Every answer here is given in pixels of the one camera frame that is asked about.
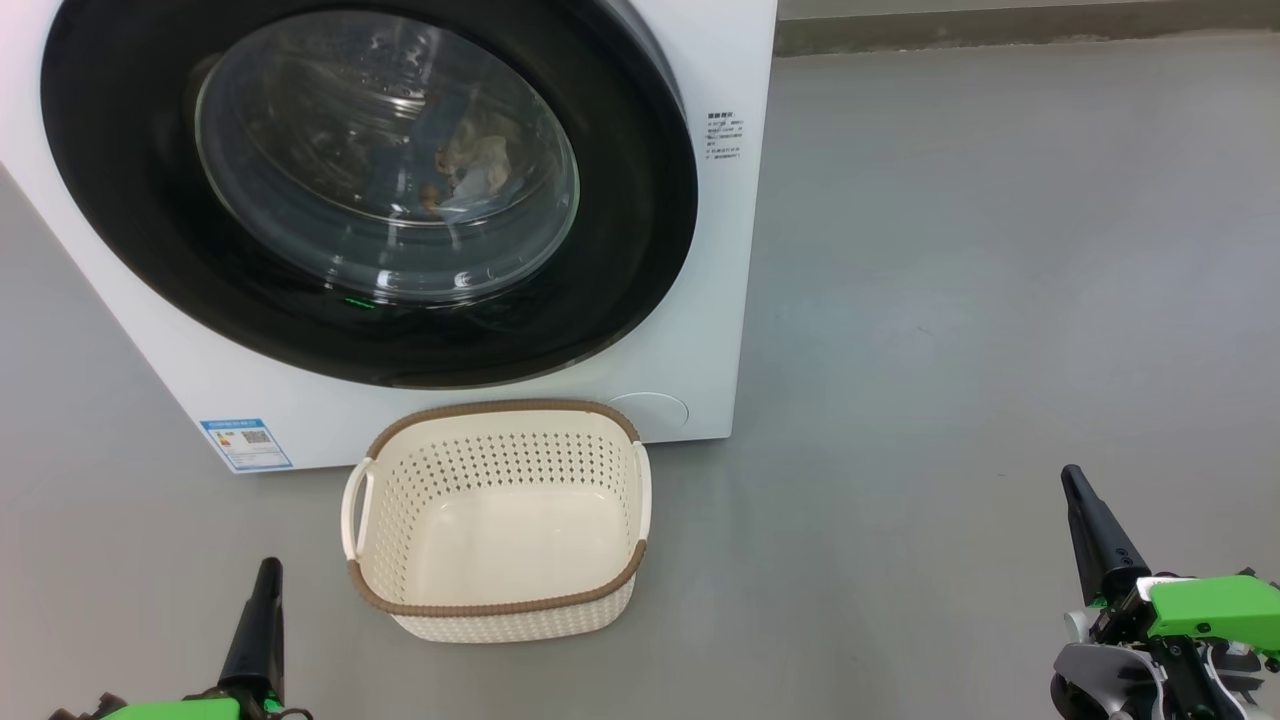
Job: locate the white front-load washing machine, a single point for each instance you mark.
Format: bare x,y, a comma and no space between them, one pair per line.
730,300

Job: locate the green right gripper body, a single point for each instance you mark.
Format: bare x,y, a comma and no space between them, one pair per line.
1215,605

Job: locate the small black text label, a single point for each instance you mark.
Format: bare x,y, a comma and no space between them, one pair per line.
724,135

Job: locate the blue energy label sticker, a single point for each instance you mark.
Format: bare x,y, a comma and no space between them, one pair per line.
246,444

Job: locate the blue garment cream lining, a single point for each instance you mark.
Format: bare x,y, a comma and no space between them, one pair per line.
480,160

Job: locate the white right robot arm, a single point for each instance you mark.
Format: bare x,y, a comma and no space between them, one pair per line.
1100,685

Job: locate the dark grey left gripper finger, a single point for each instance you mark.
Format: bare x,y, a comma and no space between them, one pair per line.
258,635

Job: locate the cream laundry basket brown rim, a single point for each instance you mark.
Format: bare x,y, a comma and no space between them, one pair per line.
390,510

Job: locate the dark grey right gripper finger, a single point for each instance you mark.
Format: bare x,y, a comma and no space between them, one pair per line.
1098,540

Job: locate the round white filter cover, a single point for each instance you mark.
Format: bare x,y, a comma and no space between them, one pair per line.
655,412

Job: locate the black round glass washer door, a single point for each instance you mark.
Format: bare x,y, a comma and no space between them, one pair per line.
120,150

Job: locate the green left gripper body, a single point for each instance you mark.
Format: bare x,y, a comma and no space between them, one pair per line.
170,710

